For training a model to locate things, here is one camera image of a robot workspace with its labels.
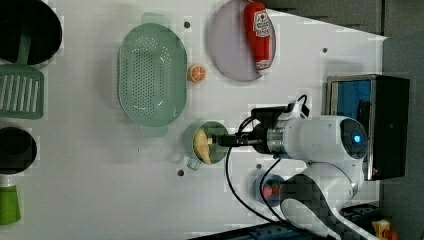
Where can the yellow plush banana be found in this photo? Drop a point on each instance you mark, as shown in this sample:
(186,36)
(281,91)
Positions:
(201,146)

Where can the red strawberry toy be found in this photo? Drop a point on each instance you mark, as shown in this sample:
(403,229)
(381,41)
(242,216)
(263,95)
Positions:
(270,190)

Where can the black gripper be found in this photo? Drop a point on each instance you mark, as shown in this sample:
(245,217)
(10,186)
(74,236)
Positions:
(255,138)

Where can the red plush ketchup bottle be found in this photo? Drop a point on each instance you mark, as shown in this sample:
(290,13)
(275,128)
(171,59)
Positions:
(258,30)

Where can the green bottle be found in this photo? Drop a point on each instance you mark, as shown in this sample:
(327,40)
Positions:
(9,203)

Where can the silver toaster oven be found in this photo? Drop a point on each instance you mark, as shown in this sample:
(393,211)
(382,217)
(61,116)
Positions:
(381,104)

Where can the green slotted spatula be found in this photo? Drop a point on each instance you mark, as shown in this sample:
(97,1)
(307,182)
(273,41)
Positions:
(22,86)

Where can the lilac round plate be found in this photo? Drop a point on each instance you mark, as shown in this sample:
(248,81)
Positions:
(229,46)

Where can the blue cup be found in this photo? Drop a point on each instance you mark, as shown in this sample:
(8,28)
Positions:
(258,184)

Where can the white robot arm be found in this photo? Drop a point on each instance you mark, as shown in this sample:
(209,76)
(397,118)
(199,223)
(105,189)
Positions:
(333,149)

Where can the green perforated colander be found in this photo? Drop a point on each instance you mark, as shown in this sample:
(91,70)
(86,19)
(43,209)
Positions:
(152,75)

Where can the orange slice toy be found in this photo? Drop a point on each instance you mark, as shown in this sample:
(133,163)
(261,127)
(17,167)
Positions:
(197,73)

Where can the black round container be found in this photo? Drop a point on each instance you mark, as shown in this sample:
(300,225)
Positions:
(18,150)

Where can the blue metal frame rail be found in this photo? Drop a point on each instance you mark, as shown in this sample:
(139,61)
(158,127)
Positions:
(361,215)

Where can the black round pot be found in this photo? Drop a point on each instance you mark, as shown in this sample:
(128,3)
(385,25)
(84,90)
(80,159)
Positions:
(42,22)

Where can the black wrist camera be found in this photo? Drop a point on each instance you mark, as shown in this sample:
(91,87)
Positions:
(267,114)

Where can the yellow red stop button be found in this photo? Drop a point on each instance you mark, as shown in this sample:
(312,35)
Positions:
(383,230)

